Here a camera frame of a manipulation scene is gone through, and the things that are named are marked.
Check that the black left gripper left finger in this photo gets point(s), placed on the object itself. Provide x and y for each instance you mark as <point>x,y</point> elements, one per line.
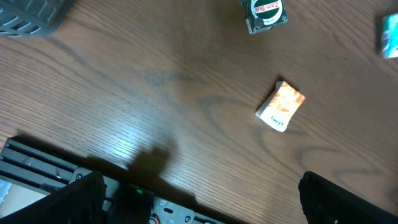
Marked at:
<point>78,202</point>

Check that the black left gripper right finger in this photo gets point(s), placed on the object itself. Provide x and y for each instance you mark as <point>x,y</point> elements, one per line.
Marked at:
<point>325,202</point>

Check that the orange snack packet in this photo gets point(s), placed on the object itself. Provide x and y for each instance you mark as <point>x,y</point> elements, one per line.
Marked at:
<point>280,106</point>

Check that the teal snack packet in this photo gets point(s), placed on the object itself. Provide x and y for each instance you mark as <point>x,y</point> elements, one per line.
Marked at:
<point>389,36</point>

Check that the dark grey plastic basket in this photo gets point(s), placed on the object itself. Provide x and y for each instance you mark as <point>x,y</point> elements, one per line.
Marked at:
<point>32,18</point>

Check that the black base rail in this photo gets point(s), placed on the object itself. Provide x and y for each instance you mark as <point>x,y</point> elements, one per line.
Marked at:
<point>44,169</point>

